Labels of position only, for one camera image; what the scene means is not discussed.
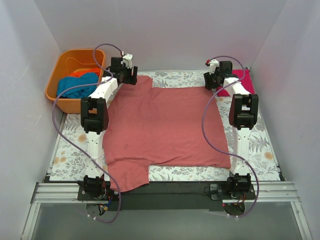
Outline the dusty pink t shirt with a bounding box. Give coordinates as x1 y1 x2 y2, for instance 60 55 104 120
103 76 231 192

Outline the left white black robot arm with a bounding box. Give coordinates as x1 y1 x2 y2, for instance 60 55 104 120
80 54 138 200

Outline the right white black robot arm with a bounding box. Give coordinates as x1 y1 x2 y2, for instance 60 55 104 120
203 59 259 204

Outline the folded magenta t shirt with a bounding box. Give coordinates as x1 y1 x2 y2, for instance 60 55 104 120
217 68 255 97

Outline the blue t shirt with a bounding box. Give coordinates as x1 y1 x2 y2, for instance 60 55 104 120
56 72 99 99

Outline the orange t shirt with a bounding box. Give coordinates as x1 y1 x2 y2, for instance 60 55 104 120
68 67 101 78

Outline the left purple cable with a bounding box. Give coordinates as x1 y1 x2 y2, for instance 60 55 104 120
51 43 126 224

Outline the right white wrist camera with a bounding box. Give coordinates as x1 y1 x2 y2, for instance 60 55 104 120
205 59 220 74

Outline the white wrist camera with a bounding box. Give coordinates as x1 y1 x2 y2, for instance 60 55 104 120
120 51 133 70
205 59 220 74

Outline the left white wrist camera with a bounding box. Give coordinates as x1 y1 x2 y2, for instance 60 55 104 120
120 51 133 70

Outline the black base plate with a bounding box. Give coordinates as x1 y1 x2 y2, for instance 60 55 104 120
77 180 256 215

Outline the aluminium frame rail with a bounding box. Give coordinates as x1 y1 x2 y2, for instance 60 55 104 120
21 182 86 240

